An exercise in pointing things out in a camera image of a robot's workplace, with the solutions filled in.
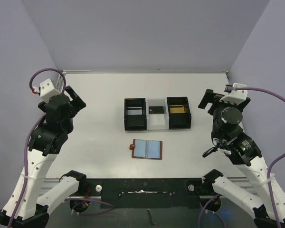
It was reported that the black white card sorting tray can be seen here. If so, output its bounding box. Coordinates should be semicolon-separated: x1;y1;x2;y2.
124;97;191;131

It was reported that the brown leather card holder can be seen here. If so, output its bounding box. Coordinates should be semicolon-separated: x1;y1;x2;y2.
129;139;163;160

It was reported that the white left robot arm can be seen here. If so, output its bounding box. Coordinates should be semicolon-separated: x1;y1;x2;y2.
0;86;88;228

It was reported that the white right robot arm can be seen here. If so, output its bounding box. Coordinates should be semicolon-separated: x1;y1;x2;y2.
198;86;285;228

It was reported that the gold card in tray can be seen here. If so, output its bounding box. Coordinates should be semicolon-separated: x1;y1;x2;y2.
169;104;188;114

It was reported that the silver card in tray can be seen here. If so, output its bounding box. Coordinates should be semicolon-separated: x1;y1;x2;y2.
127;108;143;115

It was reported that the black card in tray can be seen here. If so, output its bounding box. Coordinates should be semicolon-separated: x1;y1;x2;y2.
149;106;164;114

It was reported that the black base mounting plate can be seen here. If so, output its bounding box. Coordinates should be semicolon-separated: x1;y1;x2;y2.
59;177;230;209

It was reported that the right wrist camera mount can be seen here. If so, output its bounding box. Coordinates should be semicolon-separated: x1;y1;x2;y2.
219;83;247;105

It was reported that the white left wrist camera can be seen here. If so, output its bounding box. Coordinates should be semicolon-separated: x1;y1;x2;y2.
40;79;60;104

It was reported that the aluminium frame rail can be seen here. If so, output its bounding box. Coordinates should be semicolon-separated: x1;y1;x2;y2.
229;178;254;191

